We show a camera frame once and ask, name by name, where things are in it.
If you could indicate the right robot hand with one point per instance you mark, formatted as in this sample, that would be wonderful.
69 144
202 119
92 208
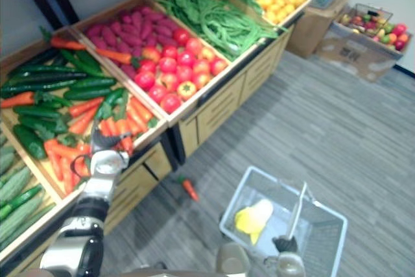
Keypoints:
285 243

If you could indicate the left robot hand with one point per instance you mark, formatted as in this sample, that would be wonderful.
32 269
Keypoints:
110 142

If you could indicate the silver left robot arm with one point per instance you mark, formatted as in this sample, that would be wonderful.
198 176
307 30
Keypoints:
97 189

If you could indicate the orange carrot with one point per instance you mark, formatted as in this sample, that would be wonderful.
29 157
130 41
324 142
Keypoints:
82 121
66 43
85 106
66 176
141 110
133 123
127 144
55 165
113 55
189 189
17 99
65 149

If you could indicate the yellow white cabbage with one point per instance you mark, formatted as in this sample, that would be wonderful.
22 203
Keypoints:
256 217

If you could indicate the wooden crate with cucumbers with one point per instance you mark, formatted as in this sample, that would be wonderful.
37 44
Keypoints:
150 139

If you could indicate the purple sweet potato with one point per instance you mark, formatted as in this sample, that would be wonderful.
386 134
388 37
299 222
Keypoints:
137 20
94 31
115 26
154 17
146 30
128 71
97 43
108 35

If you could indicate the wooden crate with tomatoes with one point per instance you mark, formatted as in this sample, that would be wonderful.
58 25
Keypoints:
191 110

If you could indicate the yellow orange tomato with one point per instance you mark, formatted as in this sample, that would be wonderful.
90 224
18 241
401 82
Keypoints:
186 90

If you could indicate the pale green bitter gourd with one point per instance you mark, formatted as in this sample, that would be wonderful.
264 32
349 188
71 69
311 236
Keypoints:
6 161
14 186
21 215
29 225

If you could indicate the wooden crate with gourds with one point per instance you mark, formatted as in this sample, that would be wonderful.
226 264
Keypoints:
39 225

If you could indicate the wooden display stand base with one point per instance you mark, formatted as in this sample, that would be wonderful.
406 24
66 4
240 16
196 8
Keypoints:
220 108

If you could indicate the green long bean bundle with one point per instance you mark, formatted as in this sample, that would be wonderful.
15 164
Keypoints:
227 32

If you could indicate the wooden crate with greens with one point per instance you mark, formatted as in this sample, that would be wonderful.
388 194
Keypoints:
256 46

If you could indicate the large brown cardboard box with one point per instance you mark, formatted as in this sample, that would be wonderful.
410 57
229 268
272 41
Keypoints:
356 53

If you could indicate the small brown cardboard box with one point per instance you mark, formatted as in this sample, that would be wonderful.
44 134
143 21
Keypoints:
311 27

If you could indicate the green apple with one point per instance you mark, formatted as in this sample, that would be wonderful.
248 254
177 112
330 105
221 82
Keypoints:
386 39

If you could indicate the red apple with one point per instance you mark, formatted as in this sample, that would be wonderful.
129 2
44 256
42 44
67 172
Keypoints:
399 45
400 29

